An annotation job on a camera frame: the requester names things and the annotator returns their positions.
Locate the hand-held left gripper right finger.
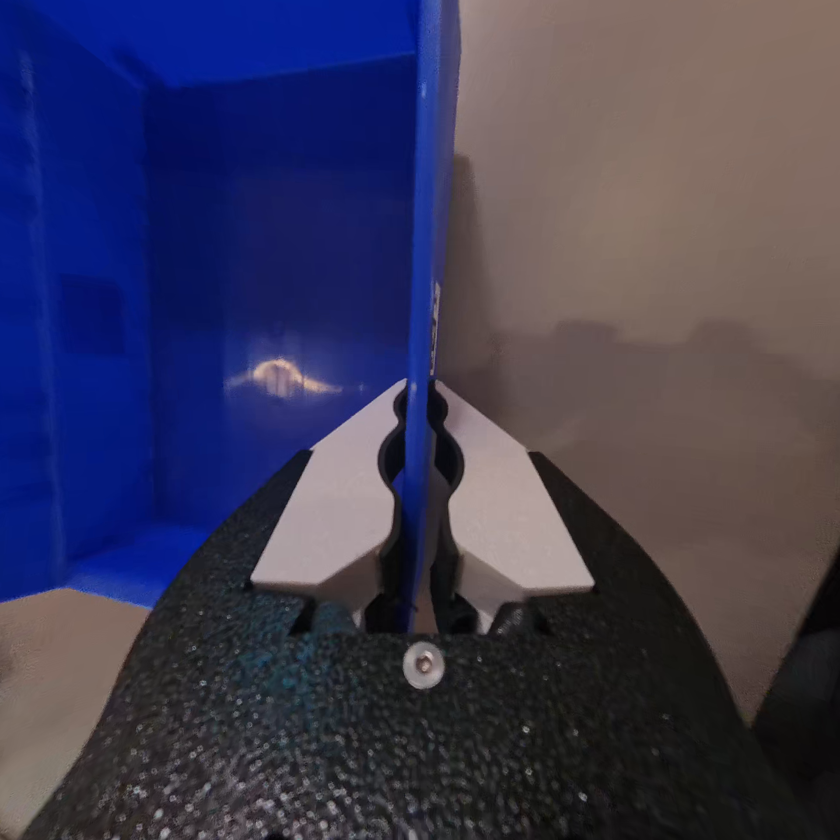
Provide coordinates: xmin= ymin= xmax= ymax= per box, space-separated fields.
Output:
xmin=430 ymin=381 xmax=597 ymax=634

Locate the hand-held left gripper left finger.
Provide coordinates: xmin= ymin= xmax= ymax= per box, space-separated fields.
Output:
xmin=249 ymin=379 xmax=411 ymax=634

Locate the blue plastic bin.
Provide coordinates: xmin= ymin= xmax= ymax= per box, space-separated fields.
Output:
xmin=0 ymin=0 xmax=463 ymax=634

